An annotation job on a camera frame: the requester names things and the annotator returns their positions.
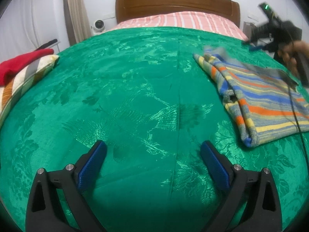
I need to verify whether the black cable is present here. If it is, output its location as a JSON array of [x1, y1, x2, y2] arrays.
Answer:
[[287, 32, 309, 165]]

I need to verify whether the green patterned bedspread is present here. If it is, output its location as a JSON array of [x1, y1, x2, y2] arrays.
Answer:
[[1, 27, 308, 231]]

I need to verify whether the person's right hand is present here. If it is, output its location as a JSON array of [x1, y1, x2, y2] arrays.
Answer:
[[278, 40, 309, 78]]

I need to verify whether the white security camera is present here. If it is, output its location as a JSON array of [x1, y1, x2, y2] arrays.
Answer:
[[92, 19, 105, 34]]

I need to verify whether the striped knit sweater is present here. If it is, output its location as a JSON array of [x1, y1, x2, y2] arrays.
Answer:
[[193, 47, 308, 147]]

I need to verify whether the red folded garment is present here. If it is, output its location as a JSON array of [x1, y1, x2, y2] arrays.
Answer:
[[0, 48, 54, 86]]

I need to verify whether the beige curtain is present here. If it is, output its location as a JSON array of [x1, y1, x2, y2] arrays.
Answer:
[[63, 0, 92, 46]]

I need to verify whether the pink striped bed sheet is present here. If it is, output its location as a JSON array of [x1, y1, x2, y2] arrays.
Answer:
[[112, 11, 247, 40]]

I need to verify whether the striped cream pillow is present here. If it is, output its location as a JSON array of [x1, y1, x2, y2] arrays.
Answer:
[[1, 55, 59, 127]]

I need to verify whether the brown wooden headboard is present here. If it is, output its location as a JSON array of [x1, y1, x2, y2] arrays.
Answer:
[[115, 0, 240, 27]]

